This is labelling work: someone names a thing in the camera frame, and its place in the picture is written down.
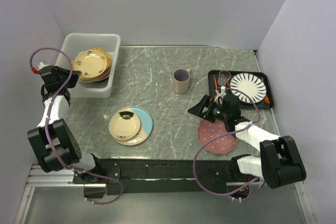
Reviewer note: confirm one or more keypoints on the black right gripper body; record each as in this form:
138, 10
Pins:
222, 114

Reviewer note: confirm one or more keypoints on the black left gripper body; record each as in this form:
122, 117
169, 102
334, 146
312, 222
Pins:
64, 74

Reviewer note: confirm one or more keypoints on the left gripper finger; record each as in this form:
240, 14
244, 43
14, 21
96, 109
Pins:
76, 73
72, 82

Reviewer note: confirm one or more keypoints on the pink scalloped plate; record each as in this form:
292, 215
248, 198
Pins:
208, 131

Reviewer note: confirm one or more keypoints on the beige flower plate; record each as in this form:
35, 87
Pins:
90, 63

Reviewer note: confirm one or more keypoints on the wooden bamboo tray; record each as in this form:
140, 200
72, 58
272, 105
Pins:
96, 78

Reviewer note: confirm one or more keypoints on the beige pink branch plate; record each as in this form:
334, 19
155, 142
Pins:
104, 77

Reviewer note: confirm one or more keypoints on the beige blue large plate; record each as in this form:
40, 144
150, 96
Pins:
145, 129

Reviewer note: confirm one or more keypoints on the small beige black-stroke plate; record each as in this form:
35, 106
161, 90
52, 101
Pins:
124, 124

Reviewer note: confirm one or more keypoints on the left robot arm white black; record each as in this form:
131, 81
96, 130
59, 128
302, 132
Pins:
52, 141

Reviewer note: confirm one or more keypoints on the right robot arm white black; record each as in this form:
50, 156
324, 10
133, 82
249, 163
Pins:
279, 163

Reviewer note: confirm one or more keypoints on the translucent white plastic bin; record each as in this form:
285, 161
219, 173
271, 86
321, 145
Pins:
76, 43

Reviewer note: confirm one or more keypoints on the white blue striped plate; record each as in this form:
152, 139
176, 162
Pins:
244, 85

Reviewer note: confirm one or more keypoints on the small clear glass cup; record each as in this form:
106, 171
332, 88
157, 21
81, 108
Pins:
223, 78

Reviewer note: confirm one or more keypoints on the orange chopsticks on tray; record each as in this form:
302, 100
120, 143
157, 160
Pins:
216, 84

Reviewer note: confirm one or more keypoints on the pink beige mug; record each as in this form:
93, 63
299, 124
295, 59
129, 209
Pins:
181, 79

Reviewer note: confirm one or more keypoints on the orange utensil on tray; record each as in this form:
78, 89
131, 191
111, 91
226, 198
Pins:
266, 99

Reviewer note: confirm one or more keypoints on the black serving tray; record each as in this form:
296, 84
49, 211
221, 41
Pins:
260, 105

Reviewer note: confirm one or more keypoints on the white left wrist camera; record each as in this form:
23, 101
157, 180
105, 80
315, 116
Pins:
40, 65

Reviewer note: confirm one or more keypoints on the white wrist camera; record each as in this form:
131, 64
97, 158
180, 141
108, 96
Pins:
40, 65
220, 93

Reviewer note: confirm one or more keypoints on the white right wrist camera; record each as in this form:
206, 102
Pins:
220, 93

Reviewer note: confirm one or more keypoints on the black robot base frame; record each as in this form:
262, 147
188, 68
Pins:
163, 176

